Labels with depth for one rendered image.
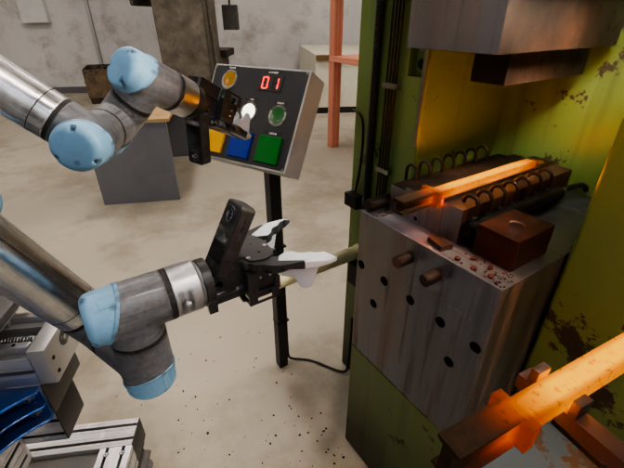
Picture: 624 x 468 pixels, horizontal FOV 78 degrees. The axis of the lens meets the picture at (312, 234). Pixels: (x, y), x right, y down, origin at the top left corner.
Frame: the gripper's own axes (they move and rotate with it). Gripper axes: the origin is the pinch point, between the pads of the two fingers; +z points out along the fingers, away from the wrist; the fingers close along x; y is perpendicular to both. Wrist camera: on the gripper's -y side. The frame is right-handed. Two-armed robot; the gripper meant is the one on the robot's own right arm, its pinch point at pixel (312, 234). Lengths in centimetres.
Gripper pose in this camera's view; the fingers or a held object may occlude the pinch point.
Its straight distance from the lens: 65.6
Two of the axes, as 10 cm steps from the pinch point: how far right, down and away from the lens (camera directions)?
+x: 5.5, 4.1, -7.3
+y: 0.0, 8.7, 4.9
